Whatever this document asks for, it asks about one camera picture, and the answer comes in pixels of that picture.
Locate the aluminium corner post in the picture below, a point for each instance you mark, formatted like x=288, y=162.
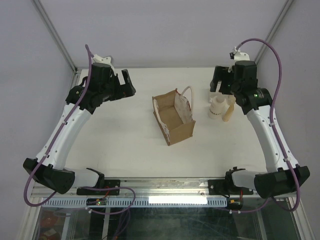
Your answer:
x=274, y=29
x=39, y=7

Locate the left aluminium corner post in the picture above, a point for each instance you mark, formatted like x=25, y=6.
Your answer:
x=39, y=7

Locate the white cream jar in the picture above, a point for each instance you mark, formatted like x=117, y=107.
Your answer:
x=217, y=106

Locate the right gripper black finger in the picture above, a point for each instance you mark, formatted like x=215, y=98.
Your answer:
x=225, y=87
x=218, y=76

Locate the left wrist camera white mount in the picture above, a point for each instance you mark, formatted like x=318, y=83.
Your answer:
x=103, y=61

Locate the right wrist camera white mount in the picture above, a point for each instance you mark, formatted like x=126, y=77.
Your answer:
x=238, y=55

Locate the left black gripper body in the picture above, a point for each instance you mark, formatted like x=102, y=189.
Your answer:
x=115, y=89

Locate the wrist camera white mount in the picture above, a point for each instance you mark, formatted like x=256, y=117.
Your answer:
x=238, y=55
x=103, y=61

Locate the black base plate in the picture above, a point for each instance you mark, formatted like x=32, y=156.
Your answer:
x=108, y=183
x=220, y=187

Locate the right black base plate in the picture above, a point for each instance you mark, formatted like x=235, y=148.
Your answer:
x=220, y=187

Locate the aluminium rail frame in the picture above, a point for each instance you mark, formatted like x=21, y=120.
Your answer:
x=145, y=187

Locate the right aluminium corner post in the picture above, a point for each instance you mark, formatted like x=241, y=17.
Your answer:
x=274, y=29

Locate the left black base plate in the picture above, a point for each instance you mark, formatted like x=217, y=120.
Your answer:
x=108, y=183

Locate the grey slotted cable duct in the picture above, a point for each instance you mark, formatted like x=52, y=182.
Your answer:
x=139, y=202

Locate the clear square bottle dark cap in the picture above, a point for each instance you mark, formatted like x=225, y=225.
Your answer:
x=212, y=94

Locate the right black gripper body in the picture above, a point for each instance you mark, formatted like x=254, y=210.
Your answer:
x=228, y=75

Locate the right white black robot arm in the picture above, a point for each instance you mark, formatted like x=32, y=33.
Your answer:
x=283, y=174

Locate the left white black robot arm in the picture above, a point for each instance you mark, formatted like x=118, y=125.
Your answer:
x=48, y=167

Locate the beige sachet packet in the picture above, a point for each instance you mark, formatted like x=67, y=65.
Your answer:
x=231, y=106

